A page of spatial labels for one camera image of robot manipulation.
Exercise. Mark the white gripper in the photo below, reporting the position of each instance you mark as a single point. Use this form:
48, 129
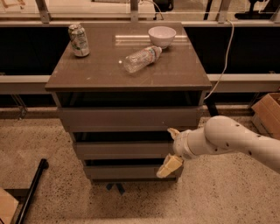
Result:
179, 144

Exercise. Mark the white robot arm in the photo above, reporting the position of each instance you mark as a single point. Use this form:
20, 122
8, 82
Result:
220, 135

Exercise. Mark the grey top drawer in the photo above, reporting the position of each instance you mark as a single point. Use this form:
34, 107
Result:
129, 119

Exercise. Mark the grey three-drawer cabinet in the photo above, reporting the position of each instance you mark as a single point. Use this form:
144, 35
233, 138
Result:
118, 102

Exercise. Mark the black table leg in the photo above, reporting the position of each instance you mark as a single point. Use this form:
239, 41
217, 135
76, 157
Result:
213, 111

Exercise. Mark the blue tape cross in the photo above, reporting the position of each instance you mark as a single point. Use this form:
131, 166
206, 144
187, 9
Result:
118, 186

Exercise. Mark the clear plastic water bottle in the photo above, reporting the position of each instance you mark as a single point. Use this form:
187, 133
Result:
138, 60

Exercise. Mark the cardboard box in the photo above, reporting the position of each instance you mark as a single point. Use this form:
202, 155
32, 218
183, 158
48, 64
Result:
267, 112

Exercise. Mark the white bowl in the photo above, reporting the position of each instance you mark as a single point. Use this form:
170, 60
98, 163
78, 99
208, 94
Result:
161, 36

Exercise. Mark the black metal bar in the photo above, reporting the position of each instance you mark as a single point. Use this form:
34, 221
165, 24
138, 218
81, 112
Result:
43, 165

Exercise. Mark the green white soda can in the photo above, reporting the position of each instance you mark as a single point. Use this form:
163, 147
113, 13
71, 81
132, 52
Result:
79, 40

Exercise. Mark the wooden board corner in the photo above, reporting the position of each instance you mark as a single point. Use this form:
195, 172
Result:
8, 207

